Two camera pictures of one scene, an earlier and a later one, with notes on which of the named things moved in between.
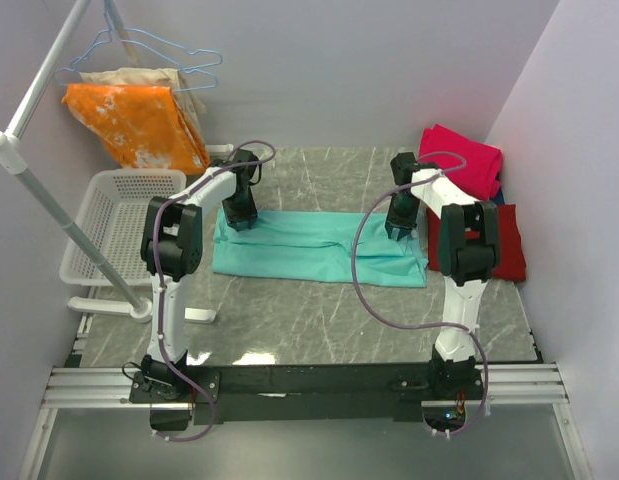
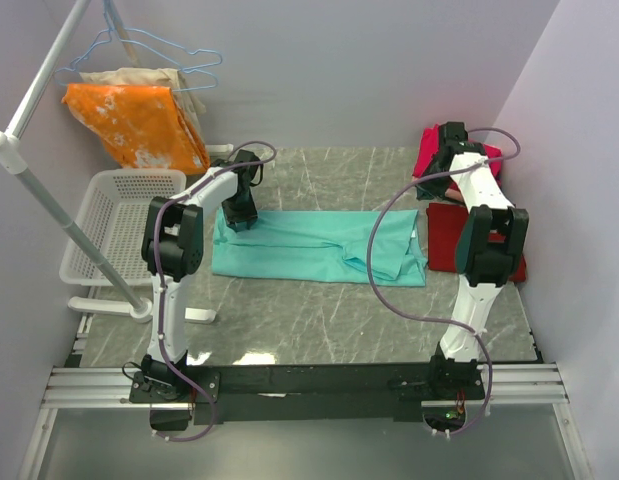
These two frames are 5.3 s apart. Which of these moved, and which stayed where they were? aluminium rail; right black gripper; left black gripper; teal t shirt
Moved: right black gripper
Stayed: aluminium rail; teal t shirt; left black gripper
